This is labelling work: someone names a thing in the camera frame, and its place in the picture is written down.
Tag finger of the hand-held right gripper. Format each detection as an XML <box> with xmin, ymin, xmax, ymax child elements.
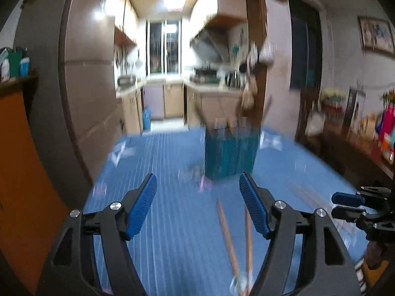
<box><xmin>331</xmin><ymin>192</ymin><xmax>366</xmax><ymax>206</ymax></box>
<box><xmin>331</xmin><ymin>206</ymin><xmax>368</xmax><ymax>223</ymax></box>

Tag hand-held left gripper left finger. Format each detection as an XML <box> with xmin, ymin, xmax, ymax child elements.
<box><xmin>36</xmin><ymin>173</ymin><xmax>158</xmax><ymax>296</ymax></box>

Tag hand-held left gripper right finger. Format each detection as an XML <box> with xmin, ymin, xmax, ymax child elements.
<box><xmin>239</xmin><ymin>172</ymin><xmax>361</xmax><ymax>296</ymax></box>

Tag teal perforated utensil holder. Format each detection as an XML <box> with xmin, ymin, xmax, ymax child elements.
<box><xmin>203</xmin><ymin>120</ymin><xmax>261</xmax><ymax>181</ymax></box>

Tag person's right forearm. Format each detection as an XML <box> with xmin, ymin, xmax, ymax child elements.
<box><xmin>354</xmin><ymin>241</ymin><xmax>392</xmax><ymax>285</ymax></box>

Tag blue checked star tablecloth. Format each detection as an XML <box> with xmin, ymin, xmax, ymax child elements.
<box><xmin>83</xmin><ymin>126</ymin><xmax>368</xmax><ymax>296</ymax></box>

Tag black cardboard box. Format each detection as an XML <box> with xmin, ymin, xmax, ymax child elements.
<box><xmin>345</xmin><ymin>87</ymin><xmax>367</xmax><ymax>137</ymax></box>

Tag dark wooden chair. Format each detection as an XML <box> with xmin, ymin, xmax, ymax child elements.
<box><xmin>294</xmin><ymin>87</ymin><xmax>322</xmax><ymax>149</ymax></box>

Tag basket of cloth items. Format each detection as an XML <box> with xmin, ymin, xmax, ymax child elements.
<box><xmin>319</xmin><ymin>89</ymin><xmax>347</xmax><ymax>120</ymax></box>

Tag beige kitchen base cabinets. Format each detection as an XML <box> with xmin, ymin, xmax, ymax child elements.
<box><xmin>117</xmin><ymin>79</ymin><xmax>245</xmax><ymax>130</ymax></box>

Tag orange wooden cabinet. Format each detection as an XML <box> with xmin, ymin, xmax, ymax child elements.
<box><xmin>0</xmin><ymin>67</ymin><xmax>74</xmax><ymax>296</ymax></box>

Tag hanging bundle of bags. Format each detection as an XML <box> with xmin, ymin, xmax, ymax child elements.
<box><xmin>240</xmin><ymin>39</ymin><xmax>260</xmax><ymax>112</ymax></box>

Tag steel electric kettle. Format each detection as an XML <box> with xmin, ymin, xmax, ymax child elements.
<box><xmin>226</xmin><ymin>69</ymin><xmax>240</xmax><ymax>87</ymax></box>

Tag silver countertop appliance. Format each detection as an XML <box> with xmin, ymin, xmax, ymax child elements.
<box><xmin>117</xmin><ymin>75</ymin><xmax>137</xmax><ymax>87</ymax></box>

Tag grey refrigerator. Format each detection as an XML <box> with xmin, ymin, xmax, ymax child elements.
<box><xmin>14</xmin><ymin>0</ymin><xmax>124</xmax><ymax>189</ymax></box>

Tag white hanging plastic bag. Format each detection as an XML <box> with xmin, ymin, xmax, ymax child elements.
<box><xmin>259</xmin><ymin>39</ymin><xmax>277</xmax><ymax>64</ymax></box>

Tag dark curtained window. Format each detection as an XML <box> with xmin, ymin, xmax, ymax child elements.
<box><xmin>288</xmin><ymin>0</ymin><xmax>323</xmax><ymax>91</ymax></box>

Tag barred kitchen window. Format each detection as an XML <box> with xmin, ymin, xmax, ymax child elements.
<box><xmin>146</xmin><ymin>19</ymin><xmax>181</xmax><ymax>76</ymax></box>

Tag steel range hood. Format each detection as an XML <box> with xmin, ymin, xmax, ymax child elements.
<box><xmin>189</xmin><ymin>25</ymin><xmax>233</xmax><ymax>66</ymax></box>

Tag blue lidded jar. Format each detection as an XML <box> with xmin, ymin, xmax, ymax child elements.
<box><xmin>19</xmin><ymin>57</ymin><xmax>31</xmax><ymax>77</ymax></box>

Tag green plastic container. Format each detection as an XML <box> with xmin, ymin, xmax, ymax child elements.
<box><xmin>6</xmin><ymin>47</ymin><xmax>24</xmax><ymax>79</ymax></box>

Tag framed wall picture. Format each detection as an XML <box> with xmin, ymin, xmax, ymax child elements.
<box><xmin>357</xmin><ymin>15</ymin><xmax>395</xmax><ymax>58</ymax></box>

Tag brown wooden door frame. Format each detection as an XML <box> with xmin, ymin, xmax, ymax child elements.
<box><xmin>114</xmin><ymin>0</ymin><xmax>270</xmax><ymax>130</ymax></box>

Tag beige kitchen wall cabinets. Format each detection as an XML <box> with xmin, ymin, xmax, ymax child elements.
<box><xmin>114</xmin><ymin>0</ymin><xmax>140</xmax><ymax>46</ymax></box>

